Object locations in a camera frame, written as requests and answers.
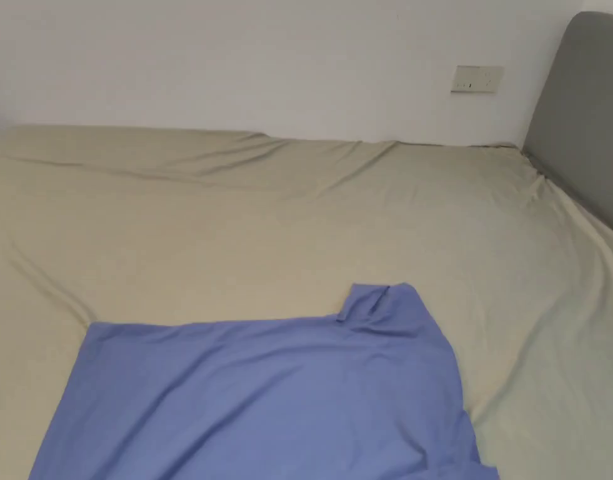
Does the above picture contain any bed with beige sheet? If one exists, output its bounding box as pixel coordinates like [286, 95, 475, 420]
[0, 124, 613, 480]

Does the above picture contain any blue shirt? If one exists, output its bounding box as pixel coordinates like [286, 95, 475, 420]
[28, 282, 501, 480]

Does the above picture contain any grey padded headboard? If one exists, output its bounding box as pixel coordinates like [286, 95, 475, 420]
[521, 11, 613, 236]

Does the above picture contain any white wall socket plate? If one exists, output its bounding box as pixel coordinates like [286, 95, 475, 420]
[451, 64, 505, 94]

